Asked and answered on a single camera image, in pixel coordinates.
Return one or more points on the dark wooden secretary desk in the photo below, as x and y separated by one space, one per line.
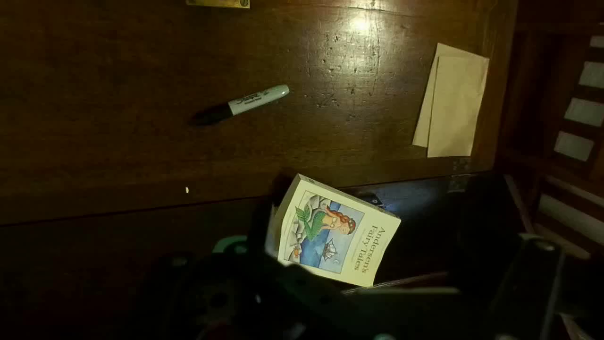
126 157

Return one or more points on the beige paper sheets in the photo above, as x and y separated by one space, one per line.
454 105

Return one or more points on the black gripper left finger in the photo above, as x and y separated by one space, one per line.
173 295

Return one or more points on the white illustrated fairy tales book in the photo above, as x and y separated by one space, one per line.
341 233

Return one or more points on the wooden chair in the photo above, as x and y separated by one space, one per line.
568 157

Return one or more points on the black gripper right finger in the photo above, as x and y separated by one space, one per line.
530 290

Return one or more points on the black marker with white label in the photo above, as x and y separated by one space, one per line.
249 103

